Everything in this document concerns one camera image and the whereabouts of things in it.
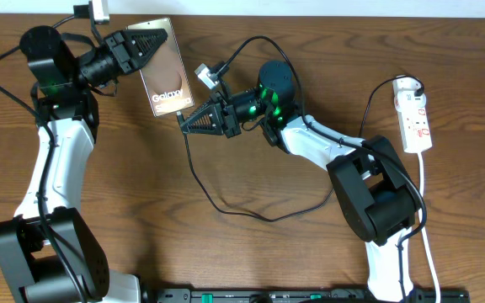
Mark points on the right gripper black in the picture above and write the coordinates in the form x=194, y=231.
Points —
x=230, y=125

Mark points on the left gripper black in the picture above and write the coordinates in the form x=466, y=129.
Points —
x=125, y=51

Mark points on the Galaxy S25 Ultra smartphone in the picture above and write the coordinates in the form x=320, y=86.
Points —
x=164, y=77

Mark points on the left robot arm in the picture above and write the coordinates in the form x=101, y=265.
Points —
x=47, y=251

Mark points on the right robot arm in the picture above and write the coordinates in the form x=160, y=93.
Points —
x=375, y=194

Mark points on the white power strip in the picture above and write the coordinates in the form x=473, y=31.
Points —
x=409, y=102

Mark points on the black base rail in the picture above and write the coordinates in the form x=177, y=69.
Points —
x=350, y=293

